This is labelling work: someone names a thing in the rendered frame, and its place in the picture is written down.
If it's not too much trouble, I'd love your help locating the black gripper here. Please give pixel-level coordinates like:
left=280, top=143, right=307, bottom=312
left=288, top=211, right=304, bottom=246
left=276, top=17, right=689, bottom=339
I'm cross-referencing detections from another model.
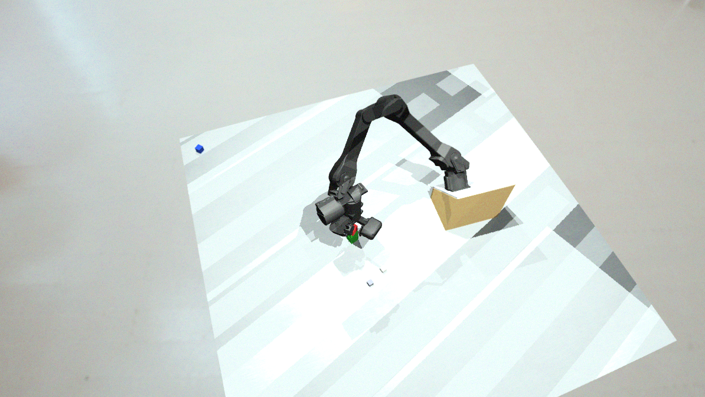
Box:
left=344, top=208, right=382, bottom=240

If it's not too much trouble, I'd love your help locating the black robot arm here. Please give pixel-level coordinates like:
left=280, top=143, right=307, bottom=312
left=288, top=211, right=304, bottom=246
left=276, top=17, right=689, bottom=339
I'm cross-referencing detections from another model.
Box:
left=315, top=95, right=471, bottom=237

